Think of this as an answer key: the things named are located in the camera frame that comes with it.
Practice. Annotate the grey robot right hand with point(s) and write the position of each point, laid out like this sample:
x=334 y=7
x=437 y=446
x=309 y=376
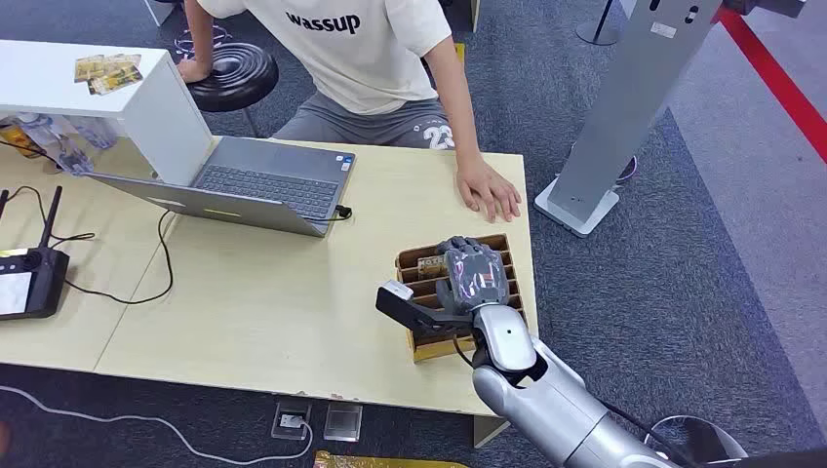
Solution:
x=477 y=276

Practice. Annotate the gold printed card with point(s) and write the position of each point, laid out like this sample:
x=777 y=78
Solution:
x=431 y=265

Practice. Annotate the person's left forearm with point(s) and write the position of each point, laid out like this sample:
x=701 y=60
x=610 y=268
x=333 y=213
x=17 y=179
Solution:
x=452 y=103

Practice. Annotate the person's right forearm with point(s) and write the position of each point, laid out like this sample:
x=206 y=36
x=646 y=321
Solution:
x=198 y=32

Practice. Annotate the brown slotted card holder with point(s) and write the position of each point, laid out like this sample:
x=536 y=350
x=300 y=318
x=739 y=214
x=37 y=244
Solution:
x=431 y=294

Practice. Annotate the person's left hand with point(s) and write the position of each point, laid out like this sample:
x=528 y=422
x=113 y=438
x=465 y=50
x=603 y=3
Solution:
x=486 y=188

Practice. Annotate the person's hand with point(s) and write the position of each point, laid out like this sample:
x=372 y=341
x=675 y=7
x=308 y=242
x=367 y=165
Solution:
x=192 y=68
x=486 y=188

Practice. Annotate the person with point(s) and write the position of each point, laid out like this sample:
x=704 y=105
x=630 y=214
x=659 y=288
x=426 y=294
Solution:
x=362 y=58

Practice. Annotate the person's right hand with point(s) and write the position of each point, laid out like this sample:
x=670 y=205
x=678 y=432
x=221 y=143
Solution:
x=192 y=68

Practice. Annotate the closed floor socket plate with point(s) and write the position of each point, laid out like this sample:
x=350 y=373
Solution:
x=342 y=422

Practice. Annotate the gold foil sheet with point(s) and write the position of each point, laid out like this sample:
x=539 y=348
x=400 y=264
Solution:
x=381 y=461

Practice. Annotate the grey metal kiosk stand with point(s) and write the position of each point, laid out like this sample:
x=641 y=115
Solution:
x=630 y=110

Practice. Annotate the floor socket with plug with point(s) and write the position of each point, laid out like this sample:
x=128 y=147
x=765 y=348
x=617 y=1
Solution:
x=291 y=421

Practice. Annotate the grey open laptop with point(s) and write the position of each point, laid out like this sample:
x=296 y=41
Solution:
x=258 y=187

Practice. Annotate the round metal base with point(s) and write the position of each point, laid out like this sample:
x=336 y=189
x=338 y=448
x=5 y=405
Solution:
x=698 y=440

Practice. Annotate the black stanchion base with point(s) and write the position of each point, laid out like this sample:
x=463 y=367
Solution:
x=599 y=29

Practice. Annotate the black round stool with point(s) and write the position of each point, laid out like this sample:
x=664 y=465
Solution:
x=238 y=76

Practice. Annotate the red floor tape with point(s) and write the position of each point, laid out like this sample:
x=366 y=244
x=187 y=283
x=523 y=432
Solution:
x=775 y=81

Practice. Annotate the gold cards pile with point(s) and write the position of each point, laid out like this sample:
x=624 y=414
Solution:
x=108 y=73

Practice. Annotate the white box shelf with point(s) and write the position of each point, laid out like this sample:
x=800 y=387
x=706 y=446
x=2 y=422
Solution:
x=84 y=84

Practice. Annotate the clear plastic bag with items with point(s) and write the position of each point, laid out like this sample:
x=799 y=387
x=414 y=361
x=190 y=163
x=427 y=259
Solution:
x=55 y=139

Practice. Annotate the black remote controller with antennas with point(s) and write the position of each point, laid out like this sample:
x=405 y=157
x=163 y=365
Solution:
x=29 y=278

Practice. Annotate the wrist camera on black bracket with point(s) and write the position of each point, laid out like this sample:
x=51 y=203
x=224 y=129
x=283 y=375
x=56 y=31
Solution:
x=404 y=305

